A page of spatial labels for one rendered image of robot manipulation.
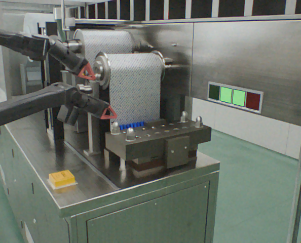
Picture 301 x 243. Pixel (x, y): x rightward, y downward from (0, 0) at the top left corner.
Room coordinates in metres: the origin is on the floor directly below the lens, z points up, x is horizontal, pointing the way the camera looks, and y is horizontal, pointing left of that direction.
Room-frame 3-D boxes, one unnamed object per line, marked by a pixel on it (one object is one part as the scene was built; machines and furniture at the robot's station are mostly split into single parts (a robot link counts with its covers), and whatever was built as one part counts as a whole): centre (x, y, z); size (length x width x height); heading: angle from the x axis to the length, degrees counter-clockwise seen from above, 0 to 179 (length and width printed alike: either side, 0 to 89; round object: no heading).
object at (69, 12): (1.87, 0.51, 1.50); 0.14 x 0.14 x 0.06
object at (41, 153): (2.02, 0.69, 0.88); 2.52 x 0.66 x 0.04; 34
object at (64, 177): (0.95, 0.30, 0.91); 0.07 x 0.07 x 0.02; 34
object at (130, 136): (1.03, 0.07, 1.05); 0.04 x 0.04 x 0.04
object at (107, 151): (1.23, 0.06, 0.92); 0.28 x 0.04 x 0.04; 124
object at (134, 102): (1.23, 0.06, 1.11); 0.23 x 0.01 x 0.18; 124
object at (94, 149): (1.22, 0.25, 1.05); 0.06 x 0.05 x 0.31; 124
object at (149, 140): (1.15, -0.04, 1.00); 0.40 x 0.16 x 0.06; 124
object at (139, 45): (1.58, 0.09, 1.33); 0.07 x 0.07 x 0.07; 34
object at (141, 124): (1.21, 0.05, 1.03); 0.21 x 0.04 x 0.03; 124
